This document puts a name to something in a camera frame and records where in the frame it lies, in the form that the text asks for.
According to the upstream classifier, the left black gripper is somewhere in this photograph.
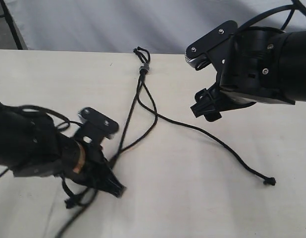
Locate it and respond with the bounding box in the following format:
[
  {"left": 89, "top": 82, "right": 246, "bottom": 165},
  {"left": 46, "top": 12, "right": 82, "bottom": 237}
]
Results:
[{"left": 13, "top": 137, "right": 126, "bottom": 198}]

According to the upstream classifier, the black stand pole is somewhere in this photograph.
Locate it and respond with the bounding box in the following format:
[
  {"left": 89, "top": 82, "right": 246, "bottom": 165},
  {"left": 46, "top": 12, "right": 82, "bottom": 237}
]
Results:
[{"left": 0, "top": 0, "right": 27, "bottom": 50}]

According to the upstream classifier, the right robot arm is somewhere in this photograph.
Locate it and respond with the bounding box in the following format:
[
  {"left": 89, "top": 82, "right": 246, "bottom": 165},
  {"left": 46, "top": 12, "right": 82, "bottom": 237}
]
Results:
[{"left": 191, "top": 27, "right": 306, "bottom": 122}]

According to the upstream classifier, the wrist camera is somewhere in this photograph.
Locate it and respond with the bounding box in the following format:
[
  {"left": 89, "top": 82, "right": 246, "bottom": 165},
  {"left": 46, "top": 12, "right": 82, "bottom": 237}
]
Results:
[
  {"left": 185, "top": 20, "right": 238, "bottom": 72},
  {"left": 74, "top": 107, "right": 119, "bottom": 145}
]

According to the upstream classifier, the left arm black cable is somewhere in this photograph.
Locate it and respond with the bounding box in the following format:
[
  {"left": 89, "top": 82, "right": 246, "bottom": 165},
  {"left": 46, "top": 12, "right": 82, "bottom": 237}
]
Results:
[{"left": 0, "top": 105, "right": 72, "bottom": 180}]

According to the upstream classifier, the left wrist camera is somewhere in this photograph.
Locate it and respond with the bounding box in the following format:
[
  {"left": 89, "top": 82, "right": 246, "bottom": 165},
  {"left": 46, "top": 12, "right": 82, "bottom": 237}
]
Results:
[{"left": 74, "top": 107, "right": 119, "bottom": 145}]

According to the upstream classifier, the grey backdrop cloth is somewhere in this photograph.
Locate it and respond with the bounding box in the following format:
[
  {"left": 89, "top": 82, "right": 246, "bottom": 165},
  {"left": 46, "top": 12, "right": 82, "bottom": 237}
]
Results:
[{"left": 0, "top": 0, "right": 291, "bottom": 54}]

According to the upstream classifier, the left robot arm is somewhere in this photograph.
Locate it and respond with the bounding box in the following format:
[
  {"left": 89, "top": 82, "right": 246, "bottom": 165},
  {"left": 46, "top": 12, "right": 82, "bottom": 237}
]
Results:
[{"left": 0, "top": 102, "right": 125, "bottom": 198}]

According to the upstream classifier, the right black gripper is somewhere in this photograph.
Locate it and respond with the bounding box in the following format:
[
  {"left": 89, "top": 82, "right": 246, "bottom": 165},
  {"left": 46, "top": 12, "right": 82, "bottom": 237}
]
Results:
[{"left": 191, "top": 26, "right": 296, "bottom": 121}]

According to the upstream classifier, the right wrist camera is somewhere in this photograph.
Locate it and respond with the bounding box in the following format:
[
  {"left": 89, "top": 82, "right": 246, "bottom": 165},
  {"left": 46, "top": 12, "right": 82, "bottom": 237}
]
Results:
[{"left": 185, "top": 20, "right": 238, "bottom": 72}]

